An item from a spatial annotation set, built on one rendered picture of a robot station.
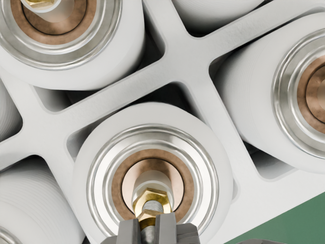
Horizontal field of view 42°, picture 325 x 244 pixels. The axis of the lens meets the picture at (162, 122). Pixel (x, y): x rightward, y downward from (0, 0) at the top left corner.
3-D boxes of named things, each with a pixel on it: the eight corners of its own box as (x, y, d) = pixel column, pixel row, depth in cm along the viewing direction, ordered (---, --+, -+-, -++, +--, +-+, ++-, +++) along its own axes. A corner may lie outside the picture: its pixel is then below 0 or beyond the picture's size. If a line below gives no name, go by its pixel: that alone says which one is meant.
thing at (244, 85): (235, 158, 43) (296, 205, 25) (193, 71, 42) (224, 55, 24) (321, 115, 43) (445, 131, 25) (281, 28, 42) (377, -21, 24)
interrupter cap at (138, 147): (242, 204, 25) (245, 207, 24) (136, 276, 25) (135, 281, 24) (169, 97, 24) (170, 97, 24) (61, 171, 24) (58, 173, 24)
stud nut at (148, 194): (153, 179, 21) (153, 183, 20) (179, 203, 21) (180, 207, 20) (126, 208, 21) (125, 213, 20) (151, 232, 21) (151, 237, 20)
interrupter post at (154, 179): (181, 193, 25) (185, 208, 21) (147, 216, 25) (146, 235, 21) (158, 159, 25) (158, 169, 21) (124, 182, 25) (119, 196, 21)
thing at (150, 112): (219, 160, 43) (268, 209, 25) (140, 214, 43) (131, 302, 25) (165, 81, 42) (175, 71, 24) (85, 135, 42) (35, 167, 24)
